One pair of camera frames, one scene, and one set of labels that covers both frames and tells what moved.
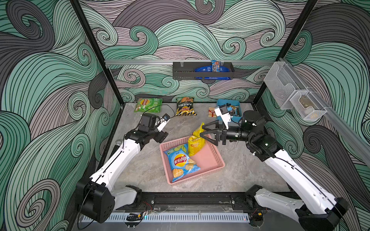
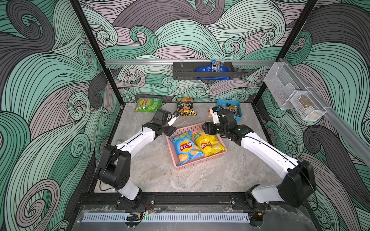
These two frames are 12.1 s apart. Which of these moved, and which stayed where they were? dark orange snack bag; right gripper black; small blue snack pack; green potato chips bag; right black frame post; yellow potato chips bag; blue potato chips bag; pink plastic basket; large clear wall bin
Moved: pink plastic basket; yellow potato chips bag; blue potato chips bag
Stayed: right black frame post; dark orange snack bag; right gripper black; large clear wall bin; green potato chips bag; small blue snack pack
